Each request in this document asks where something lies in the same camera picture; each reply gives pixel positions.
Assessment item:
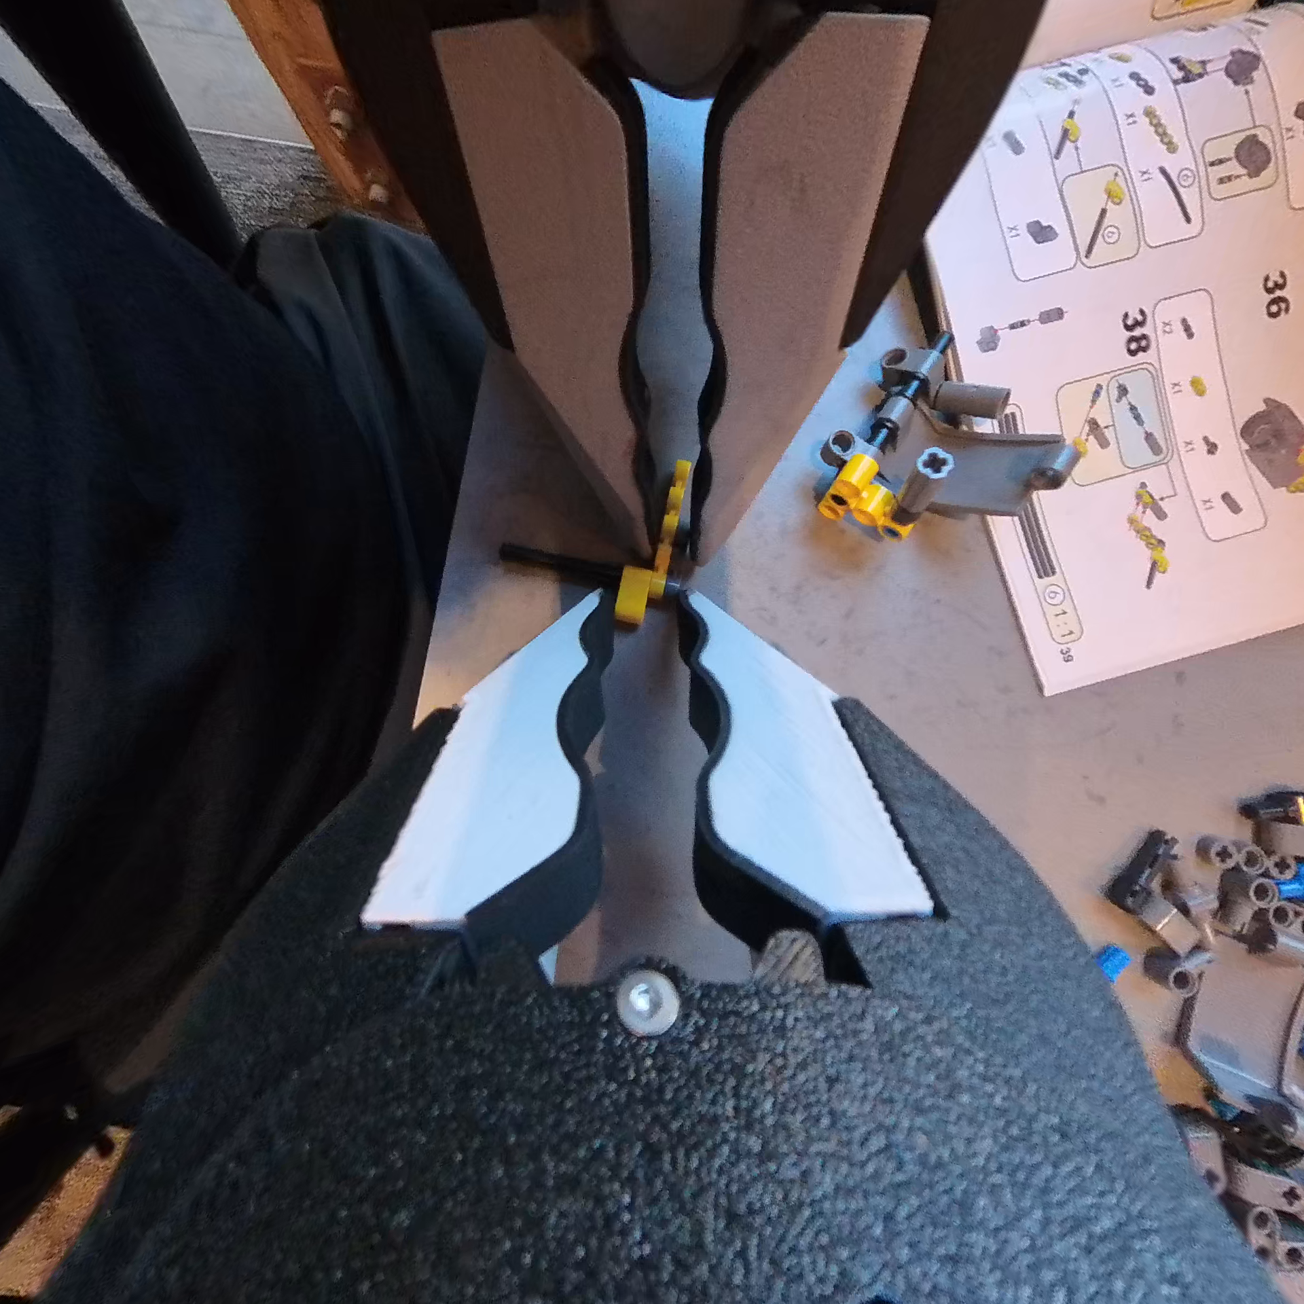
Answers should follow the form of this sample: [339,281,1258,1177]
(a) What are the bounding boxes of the yellow perforated brick beam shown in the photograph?
[662,457,696,565]

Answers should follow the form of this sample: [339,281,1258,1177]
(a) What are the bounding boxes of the grey desk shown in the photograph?
[415,0,1304,1304]

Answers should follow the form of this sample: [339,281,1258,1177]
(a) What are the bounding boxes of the pile of small building bricks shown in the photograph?
[1101,781,1304,1304]

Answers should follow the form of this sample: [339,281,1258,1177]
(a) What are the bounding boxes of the black axle with yellow connector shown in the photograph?
[500,539,674,626]

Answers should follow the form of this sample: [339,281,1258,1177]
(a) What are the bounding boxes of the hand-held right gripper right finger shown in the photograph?
[679,592,940,922]

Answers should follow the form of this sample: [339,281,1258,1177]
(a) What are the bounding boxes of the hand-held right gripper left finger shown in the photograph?
[364,593,615,939]

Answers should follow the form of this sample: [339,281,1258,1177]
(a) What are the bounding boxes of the open instruction booklet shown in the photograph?
[924,0,1304,699]

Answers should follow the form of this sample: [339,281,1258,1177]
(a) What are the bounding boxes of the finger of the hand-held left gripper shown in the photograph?
[434,25,668,556]
[690,11,930,576]

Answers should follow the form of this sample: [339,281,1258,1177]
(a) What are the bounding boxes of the grey and yellow brick assembly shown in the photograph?
[820,343,1079,543]

